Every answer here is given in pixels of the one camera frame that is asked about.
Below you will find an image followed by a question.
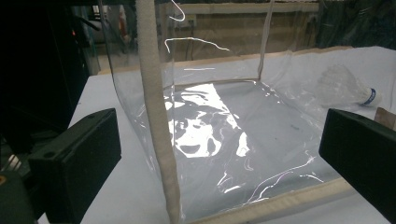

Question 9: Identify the clear plastic bag beige trim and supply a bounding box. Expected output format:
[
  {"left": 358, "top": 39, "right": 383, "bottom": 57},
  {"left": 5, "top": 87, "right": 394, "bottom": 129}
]
[{"left": 98, "top": 0, "right": 356, "bottom": 224}]

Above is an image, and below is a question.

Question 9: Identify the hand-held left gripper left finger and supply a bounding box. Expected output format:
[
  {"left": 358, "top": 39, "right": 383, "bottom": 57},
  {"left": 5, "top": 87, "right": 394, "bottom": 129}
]
[{"left": 27, "top": 107, "right": 122, "bottom": 224}]

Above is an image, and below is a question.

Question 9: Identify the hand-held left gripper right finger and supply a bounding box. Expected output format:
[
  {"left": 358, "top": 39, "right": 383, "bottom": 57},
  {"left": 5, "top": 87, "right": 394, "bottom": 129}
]
[{"left": 318, "top": 107, "right": 396, "bottom": 224}]

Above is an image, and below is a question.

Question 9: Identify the white feather shuttlecock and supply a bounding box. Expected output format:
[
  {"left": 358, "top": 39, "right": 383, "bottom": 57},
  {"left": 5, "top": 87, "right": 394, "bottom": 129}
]
[{"left": 317, "top": 64, "right": 383, "bottom": 108}]

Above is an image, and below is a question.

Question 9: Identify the dark equipment rack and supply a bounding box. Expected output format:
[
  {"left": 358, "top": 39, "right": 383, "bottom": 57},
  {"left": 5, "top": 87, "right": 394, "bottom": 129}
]
[{"left": 0, "top": 0, "right": 104, "bottom": 175}]

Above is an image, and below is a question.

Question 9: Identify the wooden board wall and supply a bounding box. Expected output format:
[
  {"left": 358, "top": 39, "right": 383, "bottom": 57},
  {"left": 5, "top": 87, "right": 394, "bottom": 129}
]
[{"left": 155, "top": 1, "right": 321, "bottom": 63}]

